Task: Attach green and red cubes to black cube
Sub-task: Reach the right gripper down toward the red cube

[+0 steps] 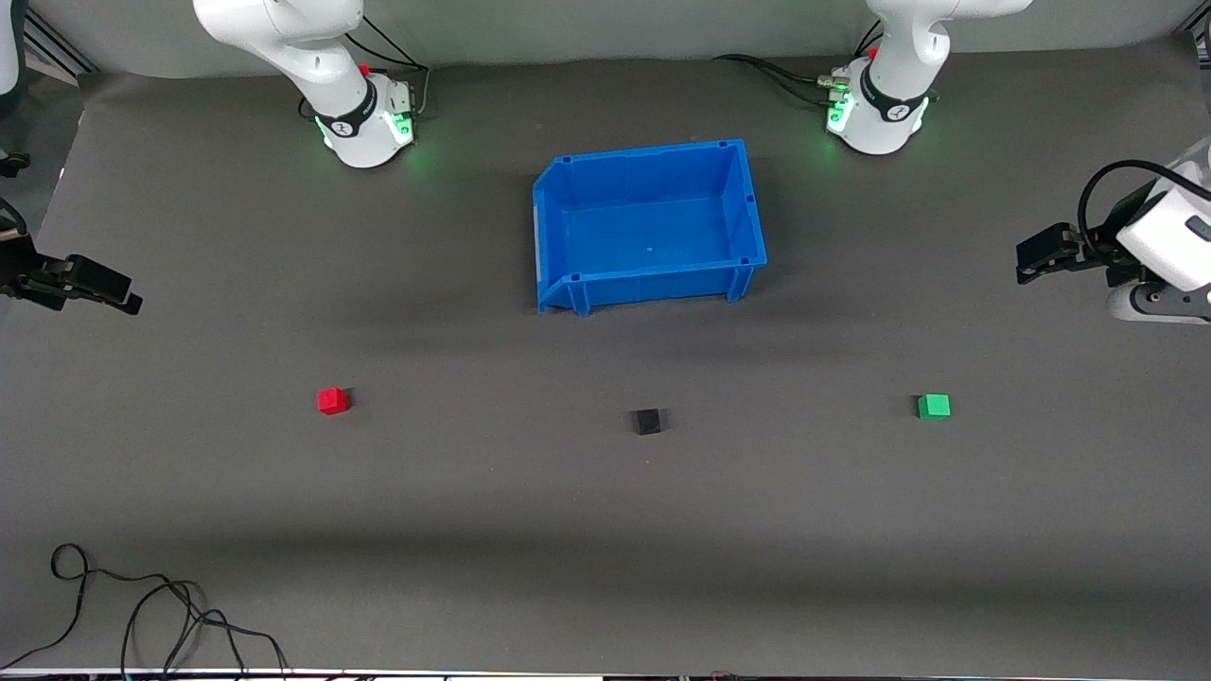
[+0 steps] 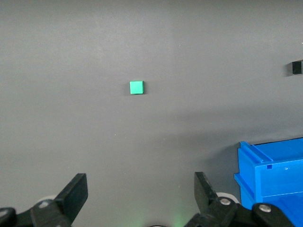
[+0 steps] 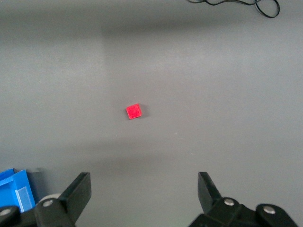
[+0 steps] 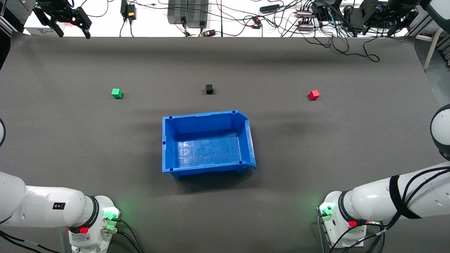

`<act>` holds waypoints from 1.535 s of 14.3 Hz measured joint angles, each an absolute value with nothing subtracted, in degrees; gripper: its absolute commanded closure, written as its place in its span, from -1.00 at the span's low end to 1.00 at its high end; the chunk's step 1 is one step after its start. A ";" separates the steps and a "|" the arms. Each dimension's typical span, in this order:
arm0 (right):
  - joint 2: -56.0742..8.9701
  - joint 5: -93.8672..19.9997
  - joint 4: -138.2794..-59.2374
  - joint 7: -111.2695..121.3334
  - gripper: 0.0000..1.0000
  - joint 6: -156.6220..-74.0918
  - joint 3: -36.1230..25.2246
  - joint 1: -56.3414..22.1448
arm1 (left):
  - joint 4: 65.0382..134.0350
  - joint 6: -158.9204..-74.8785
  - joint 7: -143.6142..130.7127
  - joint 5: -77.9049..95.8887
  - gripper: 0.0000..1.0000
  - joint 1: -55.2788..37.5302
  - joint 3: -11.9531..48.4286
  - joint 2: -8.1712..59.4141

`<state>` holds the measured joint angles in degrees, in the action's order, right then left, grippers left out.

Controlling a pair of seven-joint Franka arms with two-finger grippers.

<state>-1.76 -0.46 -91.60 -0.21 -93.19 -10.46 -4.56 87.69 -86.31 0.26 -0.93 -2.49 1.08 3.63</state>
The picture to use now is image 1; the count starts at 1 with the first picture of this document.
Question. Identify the blue plastic storage bin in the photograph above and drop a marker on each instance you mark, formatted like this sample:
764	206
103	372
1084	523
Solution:
653	227

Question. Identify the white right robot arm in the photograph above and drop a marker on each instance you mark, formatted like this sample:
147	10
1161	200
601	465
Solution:
350	85

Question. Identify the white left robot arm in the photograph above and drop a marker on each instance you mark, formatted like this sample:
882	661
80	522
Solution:
889	95

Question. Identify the black table clamp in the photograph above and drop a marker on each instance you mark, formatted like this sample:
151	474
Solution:
13	164

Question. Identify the small green cube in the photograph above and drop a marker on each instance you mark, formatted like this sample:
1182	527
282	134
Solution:
934	407

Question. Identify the aluminium frame rail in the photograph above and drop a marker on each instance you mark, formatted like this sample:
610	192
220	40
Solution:
57	47
1200	36

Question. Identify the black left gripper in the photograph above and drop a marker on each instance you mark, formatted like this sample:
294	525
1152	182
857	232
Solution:
1103	248

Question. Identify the dark grey table mat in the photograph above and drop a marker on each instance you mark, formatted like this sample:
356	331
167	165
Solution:
605	530

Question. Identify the small black cube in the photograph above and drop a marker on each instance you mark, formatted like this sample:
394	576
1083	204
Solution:
647	422

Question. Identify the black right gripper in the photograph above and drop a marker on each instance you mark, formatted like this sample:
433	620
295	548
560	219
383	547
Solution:
21	277

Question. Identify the small red cube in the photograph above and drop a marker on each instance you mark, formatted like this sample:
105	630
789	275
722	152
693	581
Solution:
332	401

